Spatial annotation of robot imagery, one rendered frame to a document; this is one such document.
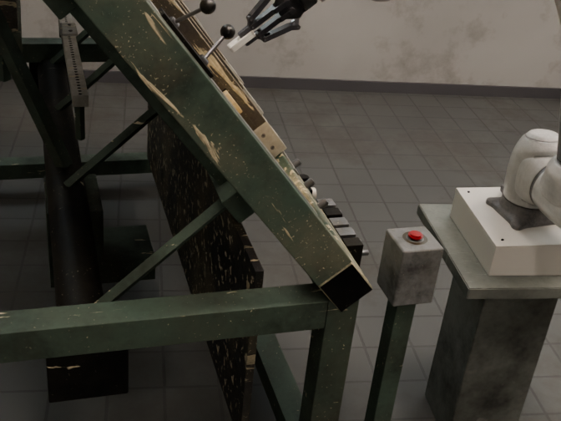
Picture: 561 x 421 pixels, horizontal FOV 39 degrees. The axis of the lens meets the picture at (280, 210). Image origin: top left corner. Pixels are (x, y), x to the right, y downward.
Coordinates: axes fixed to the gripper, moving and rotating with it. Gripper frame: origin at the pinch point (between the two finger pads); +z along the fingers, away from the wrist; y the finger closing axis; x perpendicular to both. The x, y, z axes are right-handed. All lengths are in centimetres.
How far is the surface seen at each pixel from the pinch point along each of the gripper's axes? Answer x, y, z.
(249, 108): 41, 37, 10
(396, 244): -18, 65, -1
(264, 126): 41, 45, 10
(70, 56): 104, 10, 52
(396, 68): 317, 223, -79
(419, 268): -23, 72, -2
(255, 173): -23.0, 18.2, 15.6
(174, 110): -23.0, -6.2, 20.4
